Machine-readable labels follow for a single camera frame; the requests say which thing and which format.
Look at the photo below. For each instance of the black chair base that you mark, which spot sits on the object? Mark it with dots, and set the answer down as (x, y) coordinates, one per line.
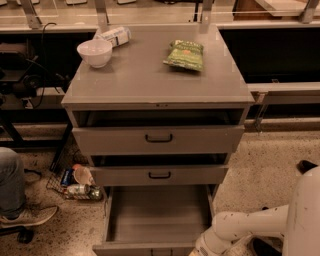
(261, 248)

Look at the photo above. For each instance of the clear plastic cup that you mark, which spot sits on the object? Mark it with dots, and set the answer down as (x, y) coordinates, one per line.
(82, 175)

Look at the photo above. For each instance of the grey drawer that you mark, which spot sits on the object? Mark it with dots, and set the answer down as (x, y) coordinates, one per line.
(145, 170)
(155, 220)
(146, 132)

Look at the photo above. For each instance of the white ceramic bowl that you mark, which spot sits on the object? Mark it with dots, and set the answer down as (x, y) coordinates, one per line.
(95, 52)

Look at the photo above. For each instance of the person leg in jeans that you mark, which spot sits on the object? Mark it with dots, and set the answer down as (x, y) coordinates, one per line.
(12, 184)

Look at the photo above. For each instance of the green chip bag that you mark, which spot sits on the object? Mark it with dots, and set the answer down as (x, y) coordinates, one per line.
(185, 54)

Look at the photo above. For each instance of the grey middle drawer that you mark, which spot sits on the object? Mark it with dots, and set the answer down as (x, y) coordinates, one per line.
(145, 170)

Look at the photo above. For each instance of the grey bottom drawer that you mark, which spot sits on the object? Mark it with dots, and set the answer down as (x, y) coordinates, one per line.
(155, 220)

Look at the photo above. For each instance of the grey top drawer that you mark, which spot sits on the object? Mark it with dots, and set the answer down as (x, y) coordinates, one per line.
(146, 132)

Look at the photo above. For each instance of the dark machine on shelf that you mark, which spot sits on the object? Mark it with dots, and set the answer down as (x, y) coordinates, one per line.
(17, 77)

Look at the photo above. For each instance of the blue can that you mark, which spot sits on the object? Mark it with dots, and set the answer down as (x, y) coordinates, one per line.
(67, 178)

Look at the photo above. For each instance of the grey drawer cabinet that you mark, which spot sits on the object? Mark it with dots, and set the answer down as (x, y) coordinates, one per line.
(137, 79)

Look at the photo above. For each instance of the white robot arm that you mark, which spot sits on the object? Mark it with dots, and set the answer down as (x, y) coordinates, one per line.
(296, 224)

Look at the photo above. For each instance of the black office chair wheel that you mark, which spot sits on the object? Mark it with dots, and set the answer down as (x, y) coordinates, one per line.
(25, 235)

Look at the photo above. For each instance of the grey sneaker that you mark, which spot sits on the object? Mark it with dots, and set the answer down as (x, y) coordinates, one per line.
(30, 217)

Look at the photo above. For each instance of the black shoe right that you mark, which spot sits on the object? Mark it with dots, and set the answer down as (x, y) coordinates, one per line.
(304, 165)

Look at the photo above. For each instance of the wire basket on floor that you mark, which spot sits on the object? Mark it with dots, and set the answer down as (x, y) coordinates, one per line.
(54, 184)

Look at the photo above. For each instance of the green glass bottle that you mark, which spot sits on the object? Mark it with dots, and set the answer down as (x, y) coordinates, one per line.
(84, 191)

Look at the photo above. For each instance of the white plastic bottle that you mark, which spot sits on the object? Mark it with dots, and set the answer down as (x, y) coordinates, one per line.
(117, 37)

